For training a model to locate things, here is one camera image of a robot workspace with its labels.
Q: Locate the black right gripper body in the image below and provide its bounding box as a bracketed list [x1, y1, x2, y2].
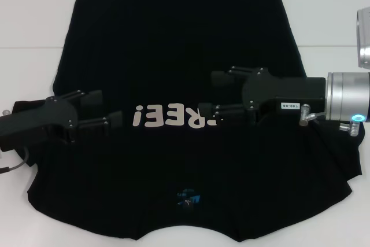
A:
[242, 68, 328, 115]

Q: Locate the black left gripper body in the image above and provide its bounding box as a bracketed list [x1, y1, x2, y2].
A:
[0, 97, 78, 152]

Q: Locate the black T-shirt with FREE print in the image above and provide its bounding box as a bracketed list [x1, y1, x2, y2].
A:
[11, 0, 364, 245]

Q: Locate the right arm cable with plugs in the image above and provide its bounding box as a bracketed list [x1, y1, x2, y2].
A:
[298, 105, 362, 137]

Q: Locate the arm cable with plugs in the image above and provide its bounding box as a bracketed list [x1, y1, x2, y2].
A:
[0, 109, 29, 173]
[298, 105, 362, 137]

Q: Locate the left arm cable with plugs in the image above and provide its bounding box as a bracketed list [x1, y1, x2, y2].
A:
[0, 109, 29, 173]

